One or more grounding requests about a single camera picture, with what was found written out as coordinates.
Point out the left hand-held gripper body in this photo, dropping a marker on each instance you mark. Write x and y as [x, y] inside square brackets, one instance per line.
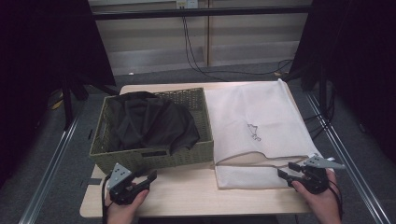
[117, 177]

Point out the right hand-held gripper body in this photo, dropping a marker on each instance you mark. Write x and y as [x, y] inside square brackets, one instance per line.
[316, 180]

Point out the green woven basket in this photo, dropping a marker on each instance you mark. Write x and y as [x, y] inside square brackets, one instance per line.
[186, 154]

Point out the dark cloth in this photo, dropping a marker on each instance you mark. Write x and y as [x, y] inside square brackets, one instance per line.
[149, 124]

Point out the white mesh laundry bag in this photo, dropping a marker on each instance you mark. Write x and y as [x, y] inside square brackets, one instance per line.
[249, 105]

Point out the person's right hand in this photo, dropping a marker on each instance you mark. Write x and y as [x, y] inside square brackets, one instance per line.
[323, 205]

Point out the person's left hand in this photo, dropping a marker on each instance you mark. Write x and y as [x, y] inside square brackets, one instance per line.
[124, 213]

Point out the black stand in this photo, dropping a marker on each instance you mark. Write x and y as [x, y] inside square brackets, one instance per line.
[67, 102]
[322, 90]

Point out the black curtain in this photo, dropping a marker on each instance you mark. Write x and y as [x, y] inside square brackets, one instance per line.
[358, 62]
[37, 62]

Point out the black horizontal bar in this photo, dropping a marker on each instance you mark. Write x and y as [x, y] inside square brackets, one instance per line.
[199, 12]

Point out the white power outlet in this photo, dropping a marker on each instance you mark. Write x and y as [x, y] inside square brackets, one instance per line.
[186, 3]

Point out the metal floor rail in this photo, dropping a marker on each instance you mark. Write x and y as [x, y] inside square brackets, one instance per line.
[348, 165]
[46, 177]

